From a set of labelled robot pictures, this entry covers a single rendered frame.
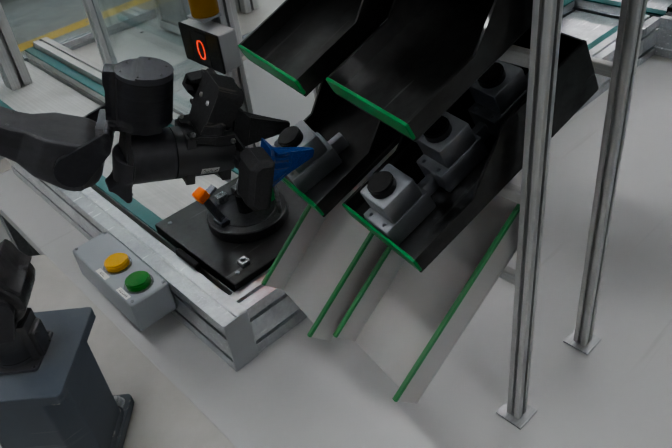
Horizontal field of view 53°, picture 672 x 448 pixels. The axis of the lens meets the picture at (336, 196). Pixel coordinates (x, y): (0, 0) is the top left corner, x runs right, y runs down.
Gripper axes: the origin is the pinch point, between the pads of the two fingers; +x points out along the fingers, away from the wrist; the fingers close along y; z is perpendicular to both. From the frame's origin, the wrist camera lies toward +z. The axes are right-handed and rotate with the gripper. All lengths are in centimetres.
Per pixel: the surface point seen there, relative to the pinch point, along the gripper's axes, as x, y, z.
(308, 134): 3.9, -0.9, 0.9
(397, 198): 6.7, -16.5, 1.3
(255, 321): 3.0, 6.3, -35.0
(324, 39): 4.6, -0.4, 12.4
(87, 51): 5, 154, -50
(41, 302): -24, 39, -51
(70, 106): -8, 104, -44
